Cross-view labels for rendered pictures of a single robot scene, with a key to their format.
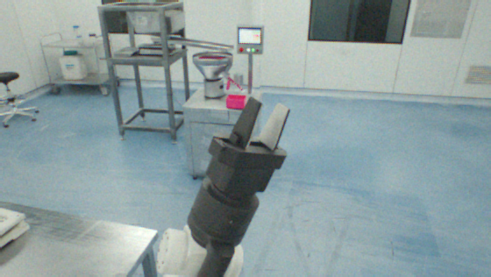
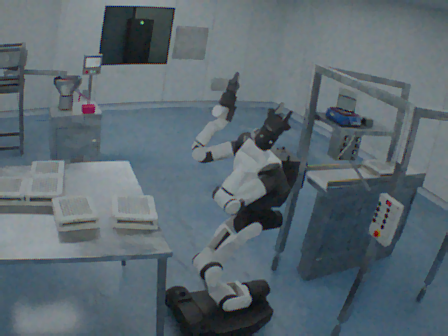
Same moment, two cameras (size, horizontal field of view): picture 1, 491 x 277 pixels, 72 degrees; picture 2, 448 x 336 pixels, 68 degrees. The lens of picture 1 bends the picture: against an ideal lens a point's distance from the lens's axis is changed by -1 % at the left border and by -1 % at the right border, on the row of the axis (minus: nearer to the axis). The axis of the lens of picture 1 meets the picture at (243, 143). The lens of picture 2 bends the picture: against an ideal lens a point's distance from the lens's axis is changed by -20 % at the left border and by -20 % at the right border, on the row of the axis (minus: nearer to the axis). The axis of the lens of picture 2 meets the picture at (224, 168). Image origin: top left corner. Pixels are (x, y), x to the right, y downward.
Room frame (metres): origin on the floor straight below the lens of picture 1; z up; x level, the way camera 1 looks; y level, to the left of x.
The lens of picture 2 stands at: (-1.34, 1.51, 2.01)
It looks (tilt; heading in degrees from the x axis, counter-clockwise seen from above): 23 degrees down; 319
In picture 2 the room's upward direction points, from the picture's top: 9 degrees clockwise
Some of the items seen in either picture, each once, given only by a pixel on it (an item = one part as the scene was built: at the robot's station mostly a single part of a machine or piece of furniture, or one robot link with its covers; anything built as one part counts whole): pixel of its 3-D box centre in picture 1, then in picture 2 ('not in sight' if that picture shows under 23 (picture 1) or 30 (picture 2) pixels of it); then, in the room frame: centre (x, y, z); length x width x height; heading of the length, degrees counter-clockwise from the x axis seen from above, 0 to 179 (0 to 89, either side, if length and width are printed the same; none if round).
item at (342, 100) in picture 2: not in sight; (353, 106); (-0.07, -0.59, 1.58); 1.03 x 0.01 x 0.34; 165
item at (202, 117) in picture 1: (225, 135); (73, 139); (2.96, 0.17, 0.38); 0.63 x 0.57 x 0.76; 80
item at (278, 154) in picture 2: not in sight; (264, 175); (0.05, 0.00, 1.16); 0.34 x 0.30 x 0.36; 157
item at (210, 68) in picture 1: (220, 75); (71, 92); (3.02, 0.21, 0.95); 0.49 x 0.36 x 0.37; 80
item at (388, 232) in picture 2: not in sight; (385, 219); (-0.58, -0.43, 1.08); 0.17 x 0.06 x 0.26; 165
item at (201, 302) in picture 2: not in sight; (225, 305); (0.07, 0.08, 0.19); 0.64 x 0.52 x 0.33; 78
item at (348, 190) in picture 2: not in sight; (373, 180); (0.04, -1.40, 0.88); 1.30 x 0.29 x 0.10; 75
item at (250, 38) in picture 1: (250, 60); (90, 79); (3.06, -0.06, 1.07); 0.23 x 0.10 x 0.62; 80
